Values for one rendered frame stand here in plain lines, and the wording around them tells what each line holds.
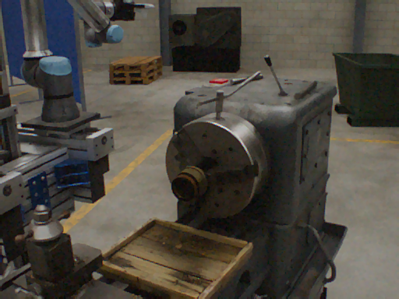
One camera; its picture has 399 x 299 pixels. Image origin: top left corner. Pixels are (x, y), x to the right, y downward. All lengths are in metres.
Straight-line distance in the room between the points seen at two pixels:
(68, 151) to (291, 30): 9.89
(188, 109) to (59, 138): 0.52
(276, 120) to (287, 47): 9.97
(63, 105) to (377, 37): 10.16
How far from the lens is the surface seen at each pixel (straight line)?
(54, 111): 1.70
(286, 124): 1.36
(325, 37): 11.29
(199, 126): 1.31
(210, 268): 1.23
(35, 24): 1.81
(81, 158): 1.68
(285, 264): 1.60
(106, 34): 1.83
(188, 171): 1.23
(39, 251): 0.97
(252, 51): 11.41
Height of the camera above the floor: 1.57
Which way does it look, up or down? 19 degrees down
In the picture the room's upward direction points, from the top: 1 degrees counter-clockwise
